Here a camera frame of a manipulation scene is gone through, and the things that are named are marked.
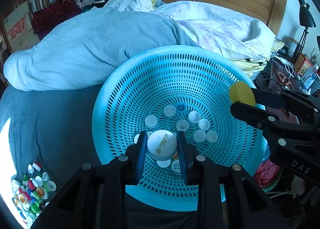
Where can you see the yellow bottle cap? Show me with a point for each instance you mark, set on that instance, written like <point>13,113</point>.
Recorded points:
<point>241,94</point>

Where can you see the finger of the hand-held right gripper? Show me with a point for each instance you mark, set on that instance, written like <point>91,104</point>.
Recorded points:
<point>275,99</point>
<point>250,114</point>

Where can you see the dark red cloth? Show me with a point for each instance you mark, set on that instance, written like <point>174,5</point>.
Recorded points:
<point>55,11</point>

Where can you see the white speckled quilt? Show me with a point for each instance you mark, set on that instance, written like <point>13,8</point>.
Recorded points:
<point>212,26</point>

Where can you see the pile of mixed colourful caps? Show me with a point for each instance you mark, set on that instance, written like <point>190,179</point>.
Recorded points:
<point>32,189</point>

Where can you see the large printed cardboard box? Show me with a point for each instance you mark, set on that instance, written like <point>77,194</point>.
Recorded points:
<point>17,26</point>

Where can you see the grey-blue bed sheet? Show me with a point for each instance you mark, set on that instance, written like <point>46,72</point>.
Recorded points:
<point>50,124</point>

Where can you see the dark bedside table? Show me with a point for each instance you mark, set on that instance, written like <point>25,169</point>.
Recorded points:
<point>275,68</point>

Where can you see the clear water bottle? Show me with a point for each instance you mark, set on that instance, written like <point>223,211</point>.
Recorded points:
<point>310,76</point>

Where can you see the blue bottle cap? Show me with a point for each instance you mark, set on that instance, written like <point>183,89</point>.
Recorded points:
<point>180,107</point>

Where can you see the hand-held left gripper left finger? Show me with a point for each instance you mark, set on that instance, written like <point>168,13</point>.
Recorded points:
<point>141,159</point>

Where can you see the red printed box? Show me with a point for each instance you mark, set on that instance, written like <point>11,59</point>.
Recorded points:
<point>303,66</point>

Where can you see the light blue duvet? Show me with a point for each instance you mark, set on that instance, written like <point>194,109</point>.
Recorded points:
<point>87,43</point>

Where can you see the blue perforated plastic basket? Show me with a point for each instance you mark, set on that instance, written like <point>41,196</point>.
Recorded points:
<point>140,88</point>

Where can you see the yellow printed cloth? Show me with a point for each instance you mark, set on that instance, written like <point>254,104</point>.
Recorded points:
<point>250,65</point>

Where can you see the group of white bottle caps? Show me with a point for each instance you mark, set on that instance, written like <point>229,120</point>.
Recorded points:
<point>200,135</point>

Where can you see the red plastic bag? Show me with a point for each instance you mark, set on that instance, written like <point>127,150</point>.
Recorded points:
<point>267,171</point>

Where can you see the black desk lamp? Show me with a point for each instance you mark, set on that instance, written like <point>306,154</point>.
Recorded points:
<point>306,16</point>

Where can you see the white printed bottle cap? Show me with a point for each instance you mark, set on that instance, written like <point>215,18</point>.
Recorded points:
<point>161,144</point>

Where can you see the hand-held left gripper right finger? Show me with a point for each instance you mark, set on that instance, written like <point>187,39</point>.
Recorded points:
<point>183,159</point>

